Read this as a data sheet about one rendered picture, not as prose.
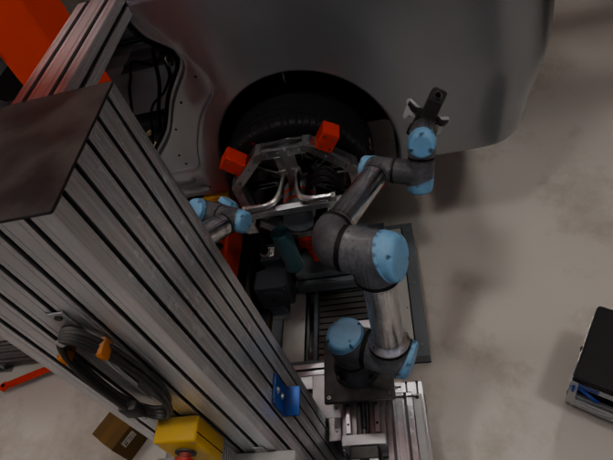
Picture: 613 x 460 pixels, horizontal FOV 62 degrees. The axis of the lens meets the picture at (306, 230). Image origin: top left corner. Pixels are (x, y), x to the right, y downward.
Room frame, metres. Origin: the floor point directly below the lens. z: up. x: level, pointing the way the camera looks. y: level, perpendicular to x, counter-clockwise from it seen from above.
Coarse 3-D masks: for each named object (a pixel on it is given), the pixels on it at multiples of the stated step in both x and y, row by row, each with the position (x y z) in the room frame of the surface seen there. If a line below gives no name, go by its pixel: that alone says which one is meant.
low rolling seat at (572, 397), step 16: (592, 320) 0.83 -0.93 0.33; (608, 320) 0.80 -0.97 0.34; (592, 336) 0.77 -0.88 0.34; (608, 336) 0.75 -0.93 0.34; (592, 352) 0.71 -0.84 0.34; (608, 352) 0.69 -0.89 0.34; (576, 368) 0.69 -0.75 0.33; (592, 368) 0.66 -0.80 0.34; (608, 368) 0.64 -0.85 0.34; (576, 384) 0.64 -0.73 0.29; (592, 384) 0.61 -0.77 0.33; (608, 384) 0.59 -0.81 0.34; (576, 400) 0.63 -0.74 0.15; (592, 400) 0.59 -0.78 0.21; (608, 400) 0.60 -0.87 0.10; (608, 416) 0.54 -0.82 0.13
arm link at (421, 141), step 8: (416, 128) 1.06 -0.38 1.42; (424, 128) 1.05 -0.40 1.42; (432, 128) 1.07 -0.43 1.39; (416, 136) 1.02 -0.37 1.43; (424, 136) 1.01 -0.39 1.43; (432, 136) 1.01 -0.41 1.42; (408, 144) 1.02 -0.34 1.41; (416, 144) 1.01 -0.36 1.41; (424, 144) 1.00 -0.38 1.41; (432, 144) 0.99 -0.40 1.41; (408, 152) 1.05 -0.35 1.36; (416, 152) 1.00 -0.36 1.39; (424, 152) 0.99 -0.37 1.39; (432, 152) 1.01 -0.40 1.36
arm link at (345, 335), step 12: (336, 324) 0.82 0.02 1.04; (348, 324) 0.80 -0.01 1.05; (360, 324) 0.79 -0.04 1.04; (336, 336) 0.78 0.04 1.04; (348, 336) 0.76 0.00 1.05; (360, 336) 0.74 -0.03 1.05; (336, 348) 0.74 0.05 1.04; (348, 348) 0.72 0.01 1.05; (360, 348) 0.72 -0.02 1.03; (336, 360) 0.75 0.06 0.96; (348, 360) 0.72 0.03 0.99; (360, 360) 0.70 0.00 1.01
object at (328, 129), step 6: (324, 120) 1.60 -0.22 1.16; (324, 126) 1.57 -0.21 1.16; (330, 126) 1.57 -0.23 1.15; (336, 126) 1.58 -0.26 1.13; (318, 132) 1.59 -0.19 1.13; (324, 132) 1.54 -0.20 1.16; (330, 132) 1.54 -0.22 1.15; (336, 132) 1.54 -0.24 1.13; (318, 138) 1.56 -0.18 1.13; (324, 138) 1.54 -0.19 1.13; (330, 138) 1.53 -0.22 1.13; (336, 138) 1.53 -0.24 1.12; (318, 144) 1.55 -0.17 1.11; (324, 144) 1.54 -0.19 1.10; (330, 144) 1.53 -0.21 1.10; (324, 150) 1.54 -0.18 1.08; (330, 150) 1.54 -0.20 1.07
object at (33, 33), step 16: (0, 0) 1.44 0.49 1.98; (16, 0) 1.43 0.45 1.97; (32, 0) 1.47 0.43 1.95; (48, 0) 1.53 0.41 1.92; (0, 16) 1.45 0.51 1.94; (16, 16) 1.44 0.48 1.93; (32, 16) 1.43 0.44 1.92; (48, 16) 1.49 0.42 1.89; (64, 16) 1.55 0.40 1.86; (0, 32) 1.46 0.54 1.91; (16, 32) 1.45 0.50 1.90; (32, 32) 1.44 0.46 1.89; (48, 32) 1.45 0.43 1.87; (0, 48) 1.47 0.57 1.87; (16, 48) 1.46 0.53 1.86; (32, 48) 1.45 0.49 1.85; (16, 64) 1.47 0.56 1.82; (32, 64) 1.45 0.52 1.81
